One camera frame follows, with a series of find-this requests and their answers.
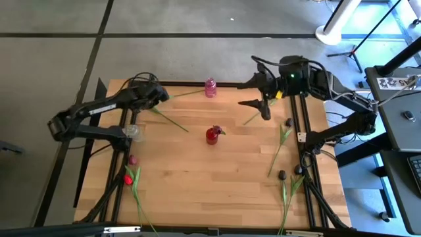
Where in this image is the pink ribbed glass vase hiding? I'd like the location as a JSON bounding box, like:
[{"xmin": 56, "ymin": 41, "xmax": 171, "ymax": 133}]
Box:
[{"xmin": 204, "ymin": 77, "xmax": 218, "ymax": 99}]

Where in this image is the black desk post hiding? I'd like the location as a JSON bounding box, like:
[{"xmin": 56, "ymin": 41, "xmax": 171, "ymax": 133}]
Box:
[{"xmin": 377, "ymin": 36, "xmax": 421, "ymax": 77}]

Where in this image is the grey cable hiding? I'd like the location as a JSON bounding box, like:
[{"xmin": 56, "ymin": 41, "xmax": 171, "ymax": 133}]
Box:
[{"xmin": 374, "ymin": 74, "xmax": 421, "ymax": 108}]

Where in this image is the red ribbed glass vase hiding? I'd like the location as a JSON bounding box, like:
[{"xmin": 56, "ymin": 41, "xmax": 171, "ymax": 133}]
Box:
[{"xmin": 205, "ymin": 127, "xmax": 219, "ymax": 145}]

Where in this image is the clear ribbed glass vase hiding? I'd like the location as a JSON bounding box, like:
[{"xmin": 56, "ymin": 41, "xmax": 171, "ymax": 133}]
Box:
[{"xmin": 122, "ymin": 124, "xmax": 145, "ymax": 143}]

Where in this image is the dark grey floor object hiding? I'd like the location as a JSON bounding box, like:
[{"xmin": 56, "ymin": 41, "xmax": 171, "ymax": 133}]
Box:
[{"xmin": 0, "ymin": 140, "xmax": 24, "ymax": 155}]

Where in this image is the white pedestal stand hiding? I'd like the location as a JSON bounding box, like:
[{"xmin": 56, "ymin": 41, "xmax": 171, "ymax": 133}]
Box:
[{"xmin": 314, "ymin": 0, "xmax": 362, "ymax": 46}]

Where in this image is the black desk foot bar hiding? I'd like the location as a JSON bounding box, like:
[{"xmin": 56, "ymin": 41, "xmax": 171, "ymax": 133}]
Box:
[{"xmin": 335, "ymin": 133, "xmax": 392, "ymax": 167}]

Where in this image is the black horizontal beam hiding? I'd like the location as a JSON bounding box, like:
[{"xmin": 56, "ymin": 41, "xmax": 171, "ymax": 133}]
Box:
[{"xmin": 0, "ymin": 223, "xmax": 112, "ymax": 237}]

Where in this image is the black tripod stand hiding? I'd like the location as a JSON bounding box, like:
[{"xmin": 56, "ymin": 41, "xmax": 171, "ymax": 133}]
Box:
[{"xmin": 326, "ymin": 0, "xmax": 404, "ymax": 74}]

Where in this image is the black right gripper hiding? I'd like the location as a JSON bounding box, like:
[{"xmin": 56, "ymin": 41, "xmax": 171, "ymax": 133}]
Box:
[{"xmin": 236, "ymin": 62, "xmax": 281, "ymax": 120}]

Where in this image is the black aluminium table frame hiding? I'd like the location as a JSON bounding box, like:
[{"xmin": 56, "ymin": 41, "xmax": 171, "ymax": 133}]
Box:
[{"xmin": 78, "ymin": 80, "xmax": 351, "ymax": 231}]

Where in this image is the black desk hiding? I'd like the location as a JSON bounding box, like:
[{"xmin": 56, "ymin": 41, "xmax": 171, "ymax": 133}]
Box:
[
  {"xmin": 364, "ymin": 65, "xmax": 421, "ymax": 153},
  {"xmin": 380, "ymin": 149, "xmax": 421, "ymax": 235}
]

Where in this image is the black keyboard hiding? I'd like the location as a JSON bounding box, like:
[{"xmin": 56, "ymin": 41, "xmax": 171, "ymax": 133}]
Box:
[{"xmin": 407, "ymin": 154, "xmax": 421, "ymax": 195}]

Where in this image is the long silver metal bracket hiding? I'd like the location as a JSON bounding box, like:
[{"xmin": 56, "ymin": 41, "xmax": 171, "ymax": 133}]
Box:
[
  {"xmin": 285, "ymin": 230, "xmax": 325, "ymax": 237},
  {"xmin": 103, "ymin": 226, "xmax": 141, "ymax": 234}
]

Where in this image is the white printed marker label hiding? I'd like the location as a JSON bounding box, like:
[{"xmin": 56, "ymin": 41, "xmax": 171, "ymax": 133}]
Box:
[{"xmin": 376, "ymin": 77, "xmax": 417, "ymax": 90}]

